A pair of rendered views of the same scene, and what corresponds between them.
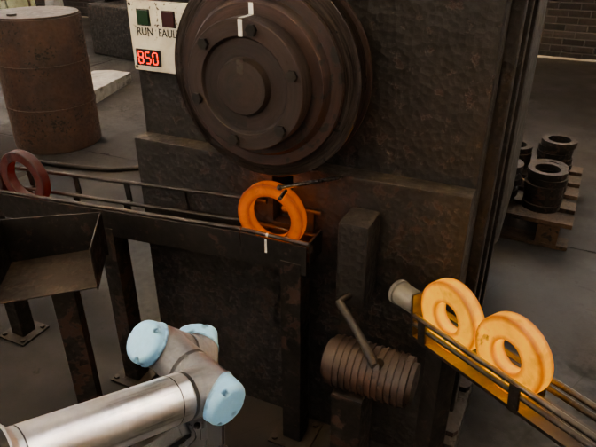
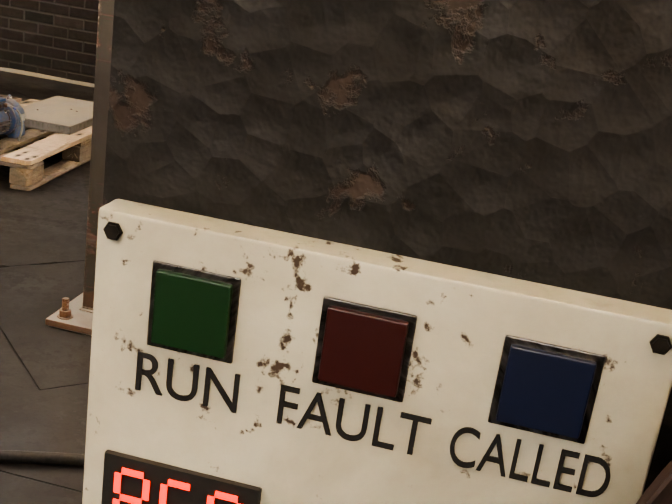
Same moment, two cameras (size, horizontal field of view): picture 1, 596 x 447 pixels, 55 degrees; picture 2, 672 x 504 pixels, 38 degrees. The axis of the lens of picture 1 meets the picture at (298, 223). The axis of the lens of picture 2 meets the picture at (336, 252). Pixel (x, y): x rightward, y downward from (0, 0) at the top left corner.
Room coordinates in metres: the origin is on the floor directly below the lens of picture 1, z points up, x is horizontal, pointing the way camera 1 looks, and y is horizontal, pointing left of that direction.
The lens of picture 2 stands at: (1.16, 0.45, 1.38)
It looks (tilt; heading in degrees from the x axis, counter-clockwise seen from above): 19 degrees down; 346
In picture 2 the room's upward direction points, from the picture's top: 8 degrees clockwise
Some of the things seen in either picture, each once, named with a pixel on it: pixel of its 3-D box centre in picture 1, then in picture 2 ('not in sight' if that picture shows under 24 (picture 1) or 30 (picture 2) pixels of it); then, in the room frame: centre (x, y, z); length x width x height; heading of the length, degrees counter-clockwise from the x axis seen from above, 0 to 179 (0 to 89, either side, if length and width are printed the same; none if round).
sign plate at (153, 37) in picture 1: (172, 38); (352, 438); (1.55, 0.33, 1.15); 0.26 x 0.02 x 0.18; 65
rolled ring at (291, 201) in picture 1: (271, 215); not in sight; (1.31, 0.07, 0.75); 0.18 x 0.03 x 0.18; 65
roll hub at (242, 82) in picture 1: (247, 85); not in sight; (1.22, 0.11, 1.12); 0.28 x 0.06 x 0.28; 65
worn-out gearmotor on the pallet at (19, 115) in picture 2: not in sight; (6, 116); (6.00, 0.89, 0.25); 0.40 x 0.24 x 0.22; 155
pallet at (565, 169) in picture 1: (466, 160); not in sight; (3.01, -0.95, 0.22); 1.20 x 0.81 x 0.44; 63
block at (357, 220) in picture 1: (358, 257); not in sight; (1.22, -0.15, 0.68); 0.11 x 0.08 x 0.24; 155
